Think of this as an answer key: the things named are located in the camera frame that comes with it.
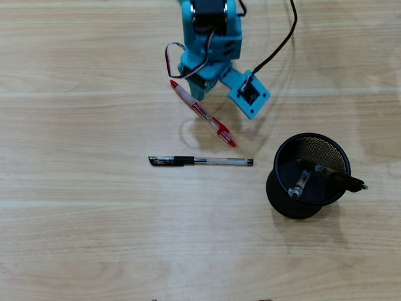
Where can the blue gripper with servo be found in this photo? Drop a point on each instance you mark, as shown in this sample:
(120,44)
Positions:
(197,88)

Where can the red pen white grip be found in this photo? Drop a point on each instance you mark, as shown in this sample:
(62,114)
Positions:
(219,127)

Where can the clear gel pen black cap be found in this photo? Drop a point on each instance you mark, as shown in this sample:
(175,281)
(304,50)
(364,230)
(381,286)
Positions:
(183,160)

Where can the grey grip clear pen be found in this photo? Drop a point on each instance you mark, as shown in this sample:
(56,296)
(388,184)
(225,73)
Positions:
(302,182)

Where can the black grip silver tip pen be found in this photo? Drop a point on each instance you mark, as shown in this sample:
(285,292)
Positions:
(351,182)

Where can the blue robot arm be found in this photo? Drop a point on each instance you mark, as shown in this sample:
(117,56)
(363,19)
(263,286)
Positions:
(225,44)

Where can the black mesh pen holder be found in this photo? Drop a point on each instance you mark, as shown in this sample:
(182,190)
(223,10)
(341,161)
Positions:
(282,203)

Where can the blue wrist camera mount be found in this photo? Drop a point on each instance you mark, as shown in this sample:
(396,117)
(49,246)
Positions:
(233,78)

